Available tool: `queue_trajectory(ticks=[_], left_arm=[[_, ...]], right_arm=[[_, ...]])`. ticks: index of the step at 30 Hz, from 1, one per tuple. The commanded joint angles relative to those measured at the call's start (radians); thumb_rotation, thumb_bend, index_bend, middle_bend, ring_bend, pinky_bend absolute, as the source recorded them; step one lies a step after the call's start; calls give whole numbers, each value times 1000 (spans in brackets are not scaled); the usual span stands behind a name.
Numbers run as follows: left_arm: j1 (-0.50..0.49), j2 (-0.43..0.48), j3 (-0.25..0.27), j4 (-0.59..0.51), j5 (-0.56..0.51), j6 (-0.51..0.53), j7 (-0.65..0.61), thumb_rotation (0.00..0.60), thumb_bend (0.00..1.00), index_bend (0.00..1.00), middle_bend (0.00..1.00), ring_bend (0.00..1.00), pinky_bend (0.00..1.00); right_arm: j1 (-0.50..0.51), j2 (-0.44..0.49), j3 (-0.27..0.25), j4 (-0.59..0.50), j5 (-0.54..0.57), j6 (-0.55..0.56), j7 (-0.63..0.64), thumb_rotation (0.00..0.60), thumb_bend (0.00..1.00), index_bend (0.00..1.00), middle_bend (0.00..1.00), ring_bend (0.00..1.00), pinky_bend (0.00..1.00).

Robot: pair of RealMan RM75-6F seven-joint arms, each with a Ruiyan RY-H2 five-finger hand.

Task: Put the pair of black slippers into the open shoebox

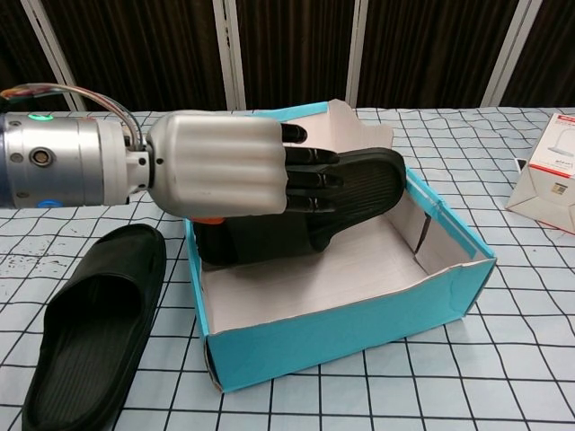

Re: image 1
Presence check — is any black rubber slipper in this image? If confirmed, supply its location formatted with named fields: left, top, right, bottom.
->
left=22, top=224, right=167, bottom=431
left=192, top=146, right=408, bottom=270

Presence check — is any light blue shoe box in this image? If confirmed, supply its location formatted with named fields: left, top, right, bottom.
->
left=184, top=99, right=498, bottom=395

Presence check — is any blue checkered tablecloth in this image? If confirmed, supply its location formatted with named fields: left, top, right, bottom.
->
left=0, top=106, right=575, bottom=431

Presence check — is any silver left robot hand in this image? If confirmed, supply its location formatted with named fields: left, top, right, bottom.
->
left=146, top=110, right=345, bottom=225

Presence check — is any black folding screen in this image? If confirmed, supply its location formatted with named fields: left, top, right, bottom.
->
left=0, top=0, right=575, bottom=113

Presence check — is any white desk lamp box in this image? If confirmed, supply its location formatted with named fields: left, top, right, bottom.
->
left=503, top=111, right=575, bottom=235

